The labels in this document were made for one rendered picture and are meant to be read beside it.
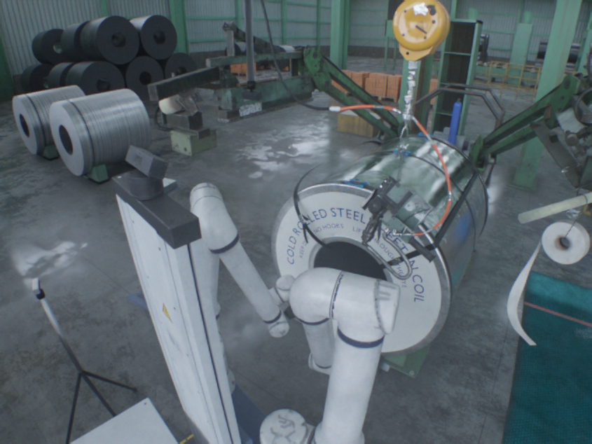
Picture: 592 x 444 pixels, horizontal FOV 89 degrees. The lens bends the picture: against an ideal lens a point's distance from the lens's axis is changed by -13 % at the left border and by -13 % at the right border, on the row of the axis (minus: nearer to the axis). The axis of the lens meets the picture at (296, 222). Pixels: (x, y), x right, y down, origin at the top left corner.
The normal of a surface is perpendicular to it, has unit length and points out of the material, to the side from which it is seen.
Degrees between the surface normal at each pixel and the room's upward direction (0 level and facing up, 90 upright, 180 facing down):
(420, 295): 90
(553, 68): 90
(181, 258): 90
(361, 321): 80
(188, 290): 90
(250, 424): 0
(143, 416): 0
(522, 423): 0
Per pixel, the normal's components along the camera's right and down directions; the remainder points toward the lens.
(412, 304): -0.58, 0.40
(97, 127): 0.77, -0.01
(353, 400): 0.03, 0.35
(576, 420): 0.00, -0.87
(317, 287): -0.40, -0.30
